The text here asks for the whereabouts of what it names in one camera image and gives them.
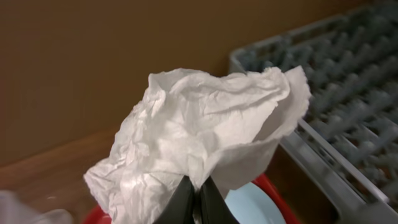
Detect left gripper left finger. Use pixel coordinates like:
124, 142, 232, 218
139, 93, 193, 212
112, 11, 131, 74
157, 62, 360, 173
154, 176, 195, 224

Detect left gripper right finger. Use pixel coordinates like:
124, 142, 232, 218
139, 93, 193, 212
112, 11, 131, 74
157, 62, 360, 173
200, 177, 239, 224

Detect white napkin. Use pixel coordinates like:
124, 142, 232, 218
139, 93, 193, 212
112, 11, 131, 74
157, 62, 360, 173
84, 67, 311, 223

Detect grey dishwasher rack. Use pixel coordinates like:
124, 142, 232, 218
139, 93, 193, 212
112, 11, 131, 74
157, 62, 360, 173
229, 1, 397, 223

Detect light blue plate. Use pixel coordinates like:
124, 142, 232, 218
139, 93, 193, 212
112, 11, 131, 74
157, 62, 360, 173
225, 182, 286, 224

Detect red serving tray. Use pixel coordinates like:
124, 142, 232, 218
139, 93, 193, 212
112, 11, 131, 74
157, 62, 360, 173
81, 173, 301, 224

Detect clear plastic bin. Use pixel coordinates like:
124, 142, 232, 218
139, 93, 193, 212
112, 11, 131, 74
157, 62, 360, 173
1, 190, 73, 224

